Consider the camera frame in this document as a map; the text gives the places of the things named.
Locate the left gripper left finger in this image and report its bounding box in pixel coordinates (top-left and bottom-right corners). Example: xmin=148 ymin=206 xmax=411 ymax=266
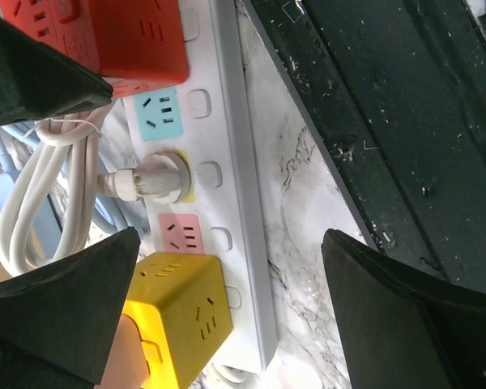
xmin=0 ymin=228 xmax=140 ymax=388

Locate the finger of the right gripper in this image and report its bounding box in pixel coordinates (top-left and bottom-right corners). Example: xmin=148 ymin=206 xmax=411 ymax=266
xmin=0 ymin=17 xmax=113 ymax=126

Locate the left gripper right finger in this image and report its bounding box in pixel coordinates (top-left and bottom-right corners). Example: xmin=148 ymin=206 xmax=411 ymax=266
xmin=322 ymin=229 xmax=486 ymax=388

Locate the yellow cube socket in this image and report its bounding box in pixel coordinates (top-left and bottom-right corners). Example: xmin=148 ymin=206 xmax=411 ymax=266
xmin=122 ymin=253 xmax=232 ymax=388

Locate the light blue cable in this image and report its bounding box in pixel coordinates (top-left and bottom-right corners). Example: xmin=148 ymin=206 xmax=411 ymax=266
xmin=0 ymin=121 xmax=147 ymax=252

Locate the red cube socket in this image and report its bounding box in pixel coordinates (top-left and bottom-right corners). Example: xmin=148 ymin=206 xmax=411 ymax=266
xmin=0 ymin=0 xmax=189 ymax=97

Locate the black metal base rail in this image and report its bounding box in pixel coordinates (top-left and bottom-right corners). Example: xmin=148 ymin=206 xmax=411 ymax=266
xmin=246 ymin=1 xmax=486 ymax=293

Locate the white coiled cable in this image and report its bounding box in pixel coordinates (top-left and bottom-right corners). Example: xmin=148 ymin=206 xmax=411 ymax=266
xmin=0 ymin=109 xmax=106 ymax=276

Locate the white multicolour power strip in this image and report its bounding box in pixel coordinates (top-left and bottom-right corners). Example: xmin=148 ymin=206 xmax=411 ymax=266
xmin=123 ymin=1 xmax=278 ymax=373

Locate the white round plug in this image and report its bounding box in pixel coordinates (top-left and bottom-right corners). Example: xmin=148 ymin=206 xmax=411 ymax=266
xmin=97 ymin=151 xmax=191 ymax=204

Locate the pink charger plug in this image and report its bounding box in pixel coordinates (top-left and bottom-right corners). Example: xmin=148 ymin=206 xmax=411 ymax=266
xmin=95 ymin=315 xmax=149 ymax=389

